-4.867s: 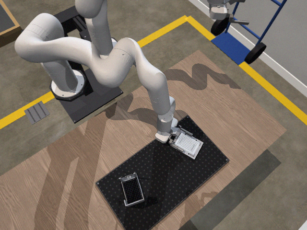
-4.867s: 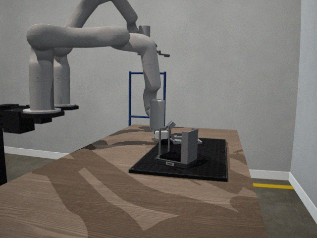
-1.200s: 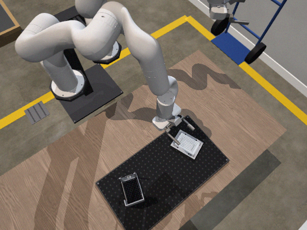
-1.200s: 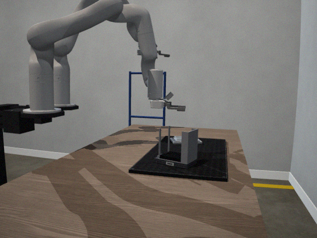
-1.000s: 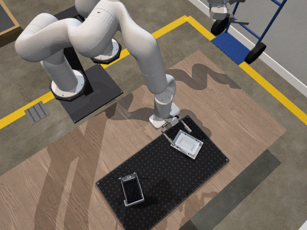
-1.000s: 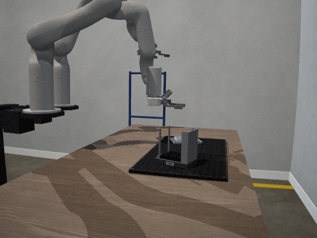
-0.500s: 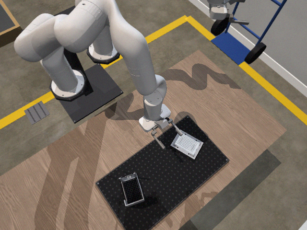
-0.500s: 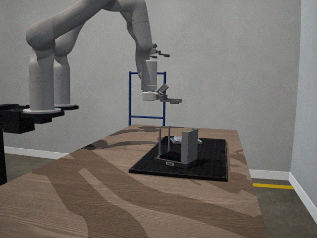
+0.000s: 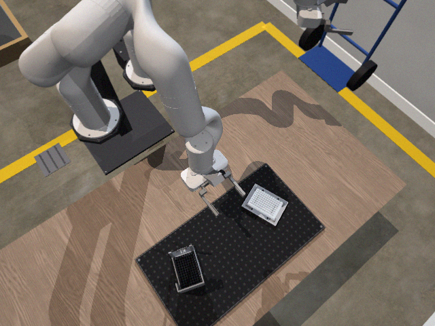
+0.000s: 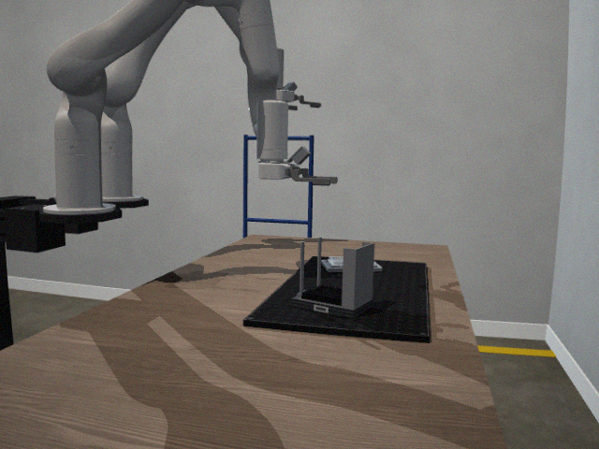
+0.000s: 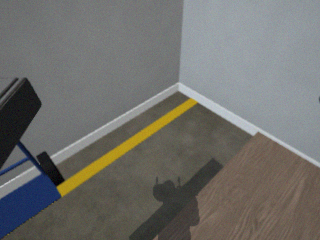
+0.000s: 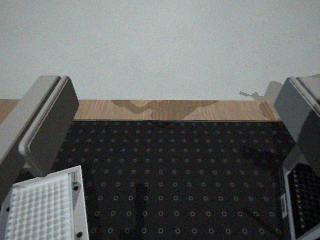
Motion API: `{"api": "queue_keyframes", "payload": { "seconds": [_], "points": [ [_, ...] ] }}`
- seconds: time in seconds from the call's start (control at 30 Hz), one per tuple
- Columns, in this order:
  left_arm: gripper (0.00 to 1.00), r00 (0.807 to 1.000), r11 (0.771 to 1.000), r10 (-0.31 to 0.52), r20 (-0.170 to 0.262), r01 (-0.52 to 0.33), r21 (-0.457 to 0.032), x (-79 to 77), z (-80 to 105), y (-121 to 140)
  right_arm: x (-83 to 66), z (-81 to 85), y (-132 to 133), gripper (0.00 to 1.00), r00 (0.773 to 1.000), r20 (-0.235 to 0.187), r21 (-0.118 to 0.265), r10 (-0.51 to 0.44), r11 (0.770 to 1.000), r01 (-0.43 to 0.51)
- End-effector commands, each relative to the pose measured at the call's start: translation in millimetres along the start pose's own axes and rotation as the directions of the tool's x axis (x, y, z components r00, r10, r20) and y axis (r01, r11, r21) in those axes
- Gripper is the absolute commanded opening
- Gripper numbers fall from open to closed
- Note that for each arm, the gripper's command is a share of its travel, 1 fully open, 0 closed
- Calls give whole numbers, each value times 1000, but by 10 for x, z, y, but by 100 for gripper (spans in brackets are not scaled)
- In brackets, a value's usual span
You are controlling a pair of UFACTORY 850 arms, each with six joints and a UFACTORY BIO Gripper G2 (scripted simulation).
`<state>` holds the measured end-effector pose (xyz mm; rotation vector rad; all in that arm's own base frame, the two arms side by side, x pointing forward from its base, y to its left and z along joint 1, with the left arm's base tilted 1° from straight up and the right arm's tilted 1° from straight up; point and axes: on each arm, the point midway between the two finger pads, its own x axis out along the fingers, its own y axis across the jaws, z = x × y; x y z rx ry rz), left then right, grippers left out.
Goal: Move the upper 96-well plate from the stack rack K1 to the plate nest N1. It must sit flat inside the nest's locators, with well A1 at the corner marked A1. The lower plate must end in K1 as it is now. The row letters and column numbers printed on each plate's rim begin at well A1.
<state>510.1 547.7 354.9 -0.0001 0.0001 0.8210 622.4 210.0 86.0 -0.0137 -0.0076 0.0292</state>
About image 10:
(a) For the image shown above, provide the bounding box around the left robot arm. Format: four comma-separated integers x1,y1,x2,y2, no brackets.
101,1,298,202

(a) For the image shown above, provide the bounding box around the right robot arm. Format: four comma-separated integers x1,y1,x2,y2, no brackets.
43,0,311,215

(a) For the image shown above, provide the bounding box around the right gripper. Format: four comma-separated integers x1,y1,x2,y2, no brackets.
258,161,338,186

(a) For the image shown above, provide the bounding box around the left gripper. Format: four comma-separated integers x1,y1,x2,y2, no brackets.
276,90,321,110

